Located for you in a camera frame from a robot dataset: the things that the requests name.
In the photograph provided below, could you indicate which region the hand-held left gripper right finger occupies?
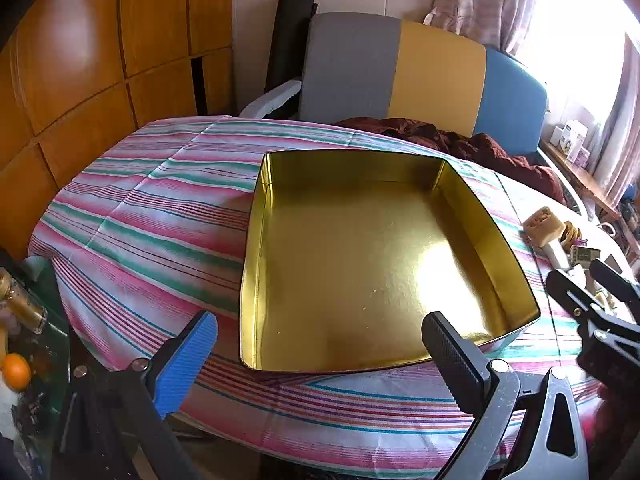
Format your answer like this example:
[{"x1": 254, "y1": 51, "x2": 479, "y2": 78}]
[{"x1": 421, "y1": 311, "x2": 591, "y2": 480}]

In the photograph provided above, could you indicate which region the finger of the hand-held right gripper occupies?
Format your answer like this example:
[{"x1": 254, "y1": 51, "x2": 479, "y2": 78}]
[
  {"x1": 590, "y1": 259, "x2": 640, "y2": 307},
  {"x1": 546, "y1": 269, "x2": 640, "y2": 341}
]

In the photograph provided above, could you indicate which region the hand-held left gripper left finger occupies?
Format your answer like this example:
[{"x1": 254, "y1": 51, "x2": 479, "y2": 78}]
[{"x1": 52, "y1": 310, "x2": 219, "y2": 480}]

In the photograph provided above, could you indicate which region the silver foil packet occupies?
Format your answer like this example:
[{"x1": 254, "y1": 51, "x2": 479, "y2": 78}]
[{"x1": 570, "y1": 245, "x2": 606, "y2": 266}]

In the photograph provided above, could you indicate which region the white snack bar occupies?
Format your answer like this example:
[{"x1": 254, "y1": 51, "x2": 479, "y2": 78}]
[{"x1": 547, "y1": 240, "x2": 571, "y2": 271}]

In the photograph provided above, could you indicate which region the brown pastry snack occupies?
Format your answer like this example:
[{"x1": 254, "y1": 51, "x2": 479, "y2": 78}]
[{"x1": 522, "y1": 206, "x2": 566, "y2": 247}]

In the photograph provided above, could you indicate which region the dark red gold-lined tin box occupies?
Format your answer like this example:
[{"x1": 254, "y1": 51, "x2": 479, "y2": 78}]
[{"x1": 239, "y1": 149, "x2": 542, "y2": 375}]

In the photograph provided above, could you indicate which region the person's red clothing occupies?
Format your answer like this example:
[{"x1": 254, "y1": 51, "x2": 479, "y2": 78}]
[{"x1": 595, "y1": 385, "x2": 640, "y2": 461}]

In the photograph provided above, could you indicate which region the wooden side table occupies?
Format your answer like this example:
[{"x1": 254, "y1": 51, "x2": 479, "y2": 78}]
[{"x1": 540, "y1": 140, "x2": 623, "y2": 221}]

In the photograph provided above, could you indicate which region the glass side table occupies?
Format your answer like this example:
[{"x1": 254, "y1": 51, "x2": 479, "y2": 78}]
[{"x1": 0, "y1": 255, "x2": 71, "y2": 480}]

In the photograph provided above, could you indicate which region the striped tablecloth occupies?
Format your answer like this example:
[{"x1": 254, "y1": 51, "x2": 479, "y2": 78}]
[{"x1": 27, "y1": 115, "x2": 640, "y2": 478}]

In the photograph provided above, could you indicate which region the white carton box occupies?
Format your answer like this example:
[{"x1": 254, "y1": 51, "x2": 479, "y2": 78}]
[{"x1": 560, "y1": 120, "x2": 590, "y2": 156}]

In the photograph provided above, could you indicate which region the floral pink curtain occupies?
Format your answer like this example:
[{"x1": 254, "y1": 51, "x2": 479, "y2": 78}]
[
  {"x1": 590, "y1": 35, "x2": 640, "y2": 201},
  {"x1": 424, "y1": 0, "x2": 543, "y2": 56}
]

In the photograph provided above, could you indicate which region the dark red blanket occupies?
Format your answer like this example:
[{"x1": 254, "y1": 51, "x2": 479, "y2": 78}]
[{"x1": 334, "y1": 116, "x2": 568, "y2": 206}]

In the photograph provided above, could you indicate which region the orange fruit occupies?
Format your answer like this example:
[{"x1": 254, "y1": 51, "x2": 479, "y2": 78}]
[{"x1": 1, "y1": 353, "x2": 32, "y2": 392}]

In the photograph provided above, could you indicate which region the gold bottle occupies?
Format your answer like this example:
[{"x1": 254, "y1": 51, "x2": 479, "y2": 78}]
[{"x1": 0, "y1": 267, "x2": 48, "y2": 333}]

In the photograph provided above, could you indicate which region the window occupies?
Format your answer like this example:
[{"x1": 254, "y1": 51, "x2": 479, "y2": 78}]
[{"x1": 525, "y1": 0, "x2": 631, "y2": 126}]

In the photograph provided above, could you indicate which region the grey yellow blue armchair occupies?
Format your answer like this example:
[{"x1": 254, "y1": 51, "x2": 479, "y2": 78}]
[{"x1": 239, "y1": 11, "x2": 593, "y2": 218}]

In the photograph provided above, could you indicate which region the wooden wardrobe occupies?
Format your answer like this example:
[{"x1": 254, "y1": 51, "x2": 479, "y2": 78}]
[{"x1": 0, "y1": 0, "x2": 236, "y2": 261}]

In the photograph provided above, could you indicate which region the black rolled mat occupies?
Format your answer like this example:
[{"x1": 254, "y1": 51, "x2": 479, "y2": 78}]
[{"x1": 264, "y1": 0, "x2": 319, "y2": 93}]

